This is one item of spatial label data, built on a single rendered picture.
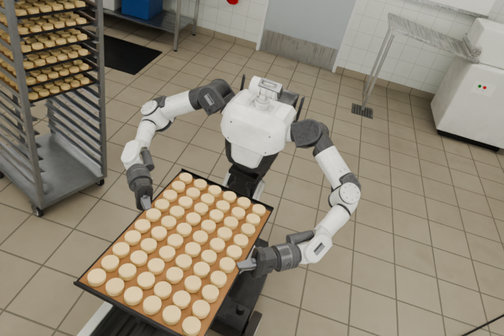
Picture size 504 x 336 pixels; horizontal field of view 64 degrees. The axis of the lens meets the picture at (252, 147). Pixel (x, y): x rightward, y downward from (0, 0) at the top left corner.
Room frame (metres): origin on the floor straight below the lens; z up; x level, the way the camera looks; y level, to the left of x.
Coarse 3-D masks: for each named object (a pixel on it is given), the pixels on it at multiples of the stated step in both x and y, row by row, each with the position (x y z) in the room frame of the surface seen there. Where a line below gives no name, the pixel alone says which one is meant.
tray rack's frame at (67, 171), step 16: (16, 112) 2.14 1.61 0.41; (48, 144) 2.20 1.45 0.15; (64, 144) 2.24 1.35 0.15; (0, 160) 1.92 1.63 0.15; (48, 160) 2.03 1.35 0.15; (64, 160) 2.07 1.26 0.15; (80, 160) 2.11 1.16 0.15; (16, 176) 1.82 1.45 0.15; (32, 176) 1.85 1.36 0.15; (48, 176) 1.89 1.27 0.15; (64, 176) 1.92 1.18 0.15; (80, 176) 1.96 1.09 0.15; (96, 176) 1.99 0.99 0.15; (32, 192) 1.72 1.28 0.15; (48, 192) 1.75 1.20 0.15; (64, 192) 1.78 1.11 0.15; (32, 208) 1.67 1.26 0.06
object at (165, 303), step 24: (144, 216) 0.94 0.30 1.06; (264, 216) 1.08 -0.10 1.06; (120, 240) 0.82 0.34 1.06; (192, 240) 0.89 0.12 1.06; (96, 264) 0.72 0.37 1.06; (120, 264) 0.74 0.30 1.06; (168, 264) 0.78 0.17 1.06; (192, 264) 0.80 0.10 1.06; (216, 264) 0.82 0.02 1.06; (96, 288) 0.64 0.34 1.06; (144, 312) 0.61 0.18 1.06; (216, 312) 0.66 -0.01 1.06
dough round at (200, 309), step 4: (200, 300) 0.67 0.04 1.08; (196, 304) 0.65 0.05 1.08; (200, 304) 0.65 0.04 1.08; (204, 304) 0.66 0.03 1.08; (208, 304) 0.66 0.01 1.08; (192, 308) 0.64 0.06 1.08; (196, 308) 0.64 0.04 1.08; (200, 308) 0.64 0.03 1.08; (204, 308) 0.65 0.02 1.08; (208, 308) 0.65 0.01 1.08; (192, 312) 0.63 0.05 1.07; (196, 312) 0.63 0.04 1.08; (200, 312) 0.63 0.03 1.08; (204, 312) 0.64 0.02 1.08; (208, 312) 0.64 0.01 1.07; (196, 316) 0.62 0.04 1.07; (200, 316) 0.62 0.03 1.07; (204, 316) 0.63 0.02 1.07
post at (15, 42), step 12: (12, 0) 1.65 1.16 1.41; (12, 12) 1.64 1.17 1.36; (12, 24) 1.63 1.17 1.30; (12, 36) 1.63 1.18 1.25; (12, 48) 1.64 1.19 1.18; (24, 72) 1.65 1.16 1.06; (24, 84) 1.64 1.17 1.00; (24, 96) 1.63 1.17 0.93; (24, 108) 1.63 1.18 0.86; (24, 120) 1.64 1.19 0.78; (36, 156) 1.65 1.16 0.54; (36, 168) 1.64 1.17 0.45; (36, 180) 1.63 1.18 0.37; (36, 192) 1.64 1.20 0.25
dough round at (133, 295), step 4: (128, 288) 0.65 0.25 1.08; (132, 288) 0.66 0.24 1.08; (136, 288) 0.66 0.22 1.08; (124, 292) 0.64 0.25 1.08; (128, 292) 0.64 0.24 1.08; (132, 292) 0.64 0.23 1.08; (136, 292) 0.65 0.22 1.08; (140, 292) 0.65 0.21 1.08; (124, 296) 0.63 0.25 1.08; (128, 296) 0.63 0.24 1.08; (132, 296) 0.63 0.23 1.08; (136, 296) 0.63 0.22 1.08; (140, 296) 0.64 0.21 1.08; (124, 300) 0.62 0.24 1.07; (128, 300) 0.62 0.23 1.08; (132, 300) 0.62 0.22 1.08; (136, 300) 0.62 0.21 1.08; (140, 300) 0.63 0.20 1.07; (128, 304) 0.62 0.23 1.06; (132, 304) 0.62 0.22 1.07
